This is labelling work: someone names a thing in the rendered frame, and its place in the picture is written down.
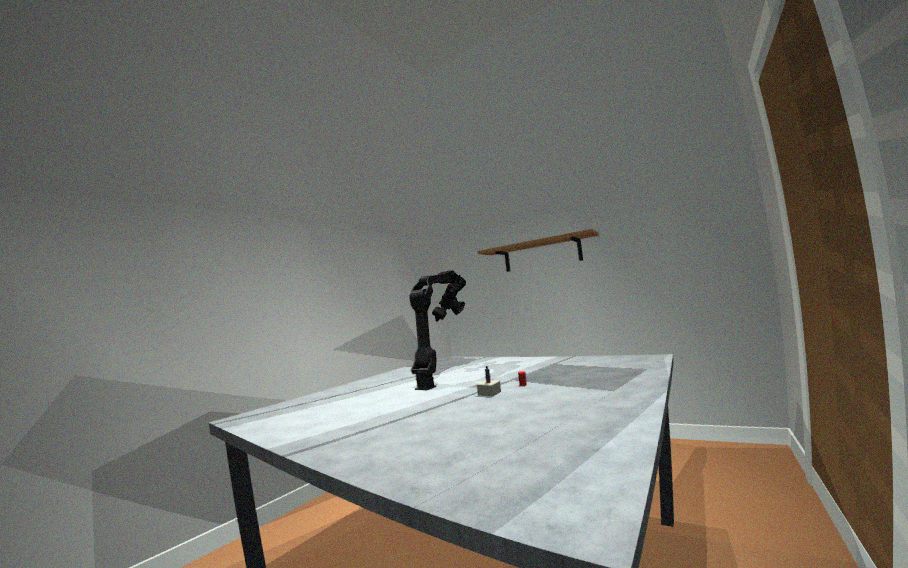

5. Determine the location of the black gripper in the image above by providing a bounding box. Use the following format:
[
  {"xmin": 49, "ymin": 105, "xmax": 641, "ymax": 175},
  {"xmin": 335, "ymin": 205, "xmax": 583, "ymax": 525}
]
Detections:
[{"xmin": 432, "ymin": 293, "xmax": 456, "ymax": 322}]

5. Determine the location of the beige square block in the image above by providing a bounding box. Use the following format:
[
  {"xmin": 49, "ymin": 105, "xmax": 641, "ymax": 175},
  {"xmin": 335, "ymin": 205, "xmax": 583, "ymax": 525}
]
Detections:
[{"xmin": 477, "ymin": 380, "xmax": 501, "ymax": 397}]

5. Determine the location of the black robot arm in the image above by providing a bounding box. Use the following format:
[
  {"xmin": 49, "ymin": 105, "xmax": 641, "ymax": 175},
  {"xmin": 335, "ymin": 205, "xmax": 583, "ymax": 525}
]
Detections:
[{"xmin": 409, "ymin": 270, "xmax": 466, "ymax": 390}]

